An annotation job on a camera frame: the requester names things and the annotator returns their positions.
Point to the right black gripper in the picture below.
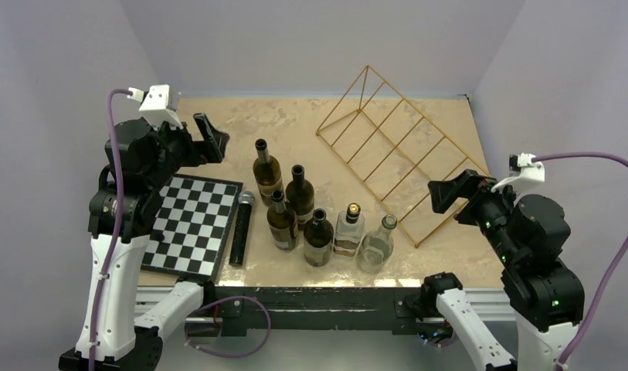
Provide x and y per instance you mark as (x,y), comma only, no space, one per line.
(443,192)

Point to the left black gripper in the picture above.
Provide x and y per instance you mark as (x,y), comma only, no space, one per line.
(214,141)

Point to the dark wine bottle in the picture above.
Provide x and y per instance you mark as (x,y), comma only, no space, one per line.
(282,222)
(267,172)
(300,195)
(318,236)

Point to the clear glass bottle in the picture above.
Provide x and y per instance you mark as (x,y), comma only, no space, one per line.
(377,246)

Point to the clear liquor bottle black cap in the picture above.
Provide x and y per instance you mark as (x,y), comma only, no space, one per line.
(349,231)

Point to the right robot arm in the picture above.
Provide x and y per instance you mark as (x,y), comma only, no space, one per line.
(527,232)

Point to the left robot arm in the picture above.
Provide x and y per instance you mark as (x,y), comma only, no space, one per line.
(130,312)

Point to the black white chessboard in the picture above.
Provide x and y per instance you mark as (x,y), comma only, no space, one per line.
(192,227)

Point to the gold wire wine rack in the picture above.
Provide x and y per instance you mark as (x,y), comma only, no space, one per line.
(394,145)

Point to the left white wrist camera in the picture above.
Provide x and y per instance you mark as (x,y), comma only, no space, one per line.
(158,105)

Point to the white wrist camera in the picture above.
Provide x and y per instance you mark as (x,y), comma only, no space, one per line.
(158,105)
(525,174)

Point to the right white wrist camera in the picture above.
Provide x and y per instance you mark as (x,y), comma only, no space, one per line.
(525,174)

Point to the black table front rail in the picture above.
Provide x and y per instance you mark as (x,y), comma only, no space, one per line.
(318,309)

